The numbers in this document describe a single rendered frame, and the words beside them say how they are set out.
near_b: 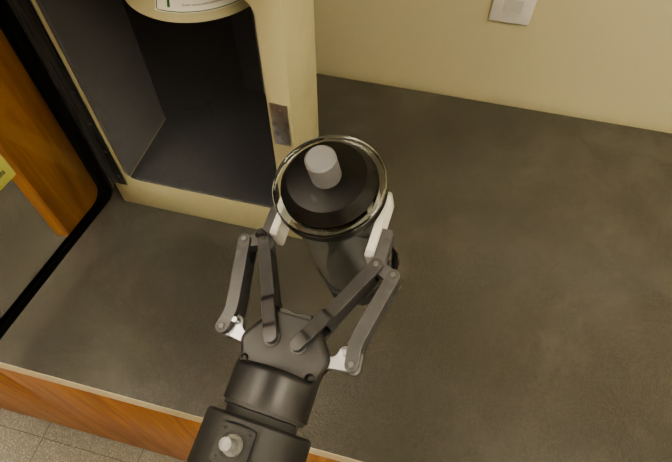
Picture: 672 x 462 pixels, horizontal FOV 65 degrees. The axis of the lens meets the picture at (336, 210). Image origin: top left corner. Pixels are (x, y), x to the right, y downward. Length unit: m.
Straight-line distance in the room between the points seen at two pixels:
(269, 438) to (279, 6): 0.39
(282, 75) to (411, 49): 0.52
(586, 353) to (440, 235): 0.27
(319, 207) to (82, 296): 0.52
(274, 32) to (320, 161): 0.17
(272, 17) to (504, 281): 0.53
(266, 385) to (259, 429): 0.03
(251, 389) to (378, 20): 0.77
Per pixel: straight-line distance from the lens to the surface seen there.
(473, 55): 1.07
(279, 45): 0.57
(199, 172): 0.87
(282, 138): 0.67
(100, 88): 0.80
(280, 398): 0.44
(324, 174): 0.44
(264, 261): 0.50
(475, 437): 0.76
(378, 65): 1.12
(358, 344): 0.46
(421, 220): 0.89
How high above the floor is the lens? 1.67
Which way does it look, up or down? 55 degrees down
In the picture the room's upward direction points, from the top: straight up
